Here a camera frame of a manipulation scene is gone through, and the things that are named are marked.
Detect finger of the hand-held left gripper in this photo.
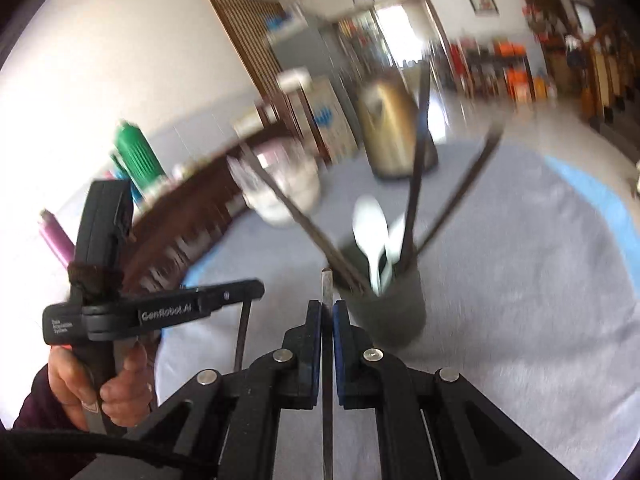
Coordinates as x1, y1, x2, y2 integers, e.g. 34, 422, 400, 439
196, 279, 266, 319

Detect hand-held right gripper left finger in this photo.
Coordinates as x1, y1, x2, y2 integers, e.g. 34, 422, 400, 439
70, 300, 323, 480

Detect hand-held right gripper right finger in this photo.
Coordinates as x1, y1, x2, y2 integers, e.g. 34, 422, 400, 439
333, 300, 582, 480

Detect dark grey utensil holder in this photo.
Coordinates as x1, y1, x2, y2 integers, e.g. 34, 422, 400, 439
334, 250, 427, 349

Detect white plastic spoon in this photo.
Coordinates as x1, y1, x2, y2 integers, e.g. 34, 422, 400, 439
380, 212, 409, 286
352, 195, 391, 296

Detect person's left forearm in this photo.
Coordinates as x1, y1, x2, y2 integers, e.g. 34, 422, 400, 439
10, 362, 76, 434

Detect person's left hand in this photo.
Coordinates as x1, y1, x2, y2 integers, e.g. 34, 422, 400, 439
49, 343, 155, 431

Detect purple thermos flask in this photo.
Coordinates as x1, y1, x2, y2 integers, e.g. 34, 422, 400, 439
39, 208, 77, 269

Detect green thermos jug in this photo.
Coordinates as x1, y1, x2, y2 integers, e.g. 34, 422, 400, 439
112, 119, 169, 197

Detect carved wooden sideboard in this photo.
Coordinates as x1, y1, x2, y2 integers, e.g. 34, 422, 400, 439
119, 129, 302, 297

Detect white bowl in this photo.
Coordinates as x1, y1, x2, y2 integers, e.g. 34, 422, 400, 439
249, 170, 321, 227

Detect grey tablecloth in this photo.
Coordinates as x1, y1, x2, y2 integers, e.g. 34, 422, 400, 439
182, 139, 640, 480

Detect white rice cooker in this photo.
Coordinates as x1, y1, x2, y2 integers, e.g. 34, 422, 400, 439
276, 69, 312, 92

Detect bronze electric kettle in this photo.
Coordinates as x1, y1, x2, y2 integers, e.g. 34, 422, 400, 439
357, 72, 439, 179

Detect slatted wooden door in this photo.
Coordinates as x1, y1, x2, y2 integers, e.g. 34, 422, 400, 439
206, 0, 302, 127

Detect grey fridge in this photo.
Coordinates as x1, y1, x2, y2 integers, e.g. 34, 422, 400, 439
264, 19, 362, 164

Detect blue table cover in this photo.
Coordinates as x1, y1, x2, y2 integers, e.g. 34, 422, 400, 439
182, 152, 640, 292

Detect tall orange box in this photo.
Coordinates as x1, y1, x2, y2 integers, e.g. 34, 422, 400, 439
504, 67, 537, 102

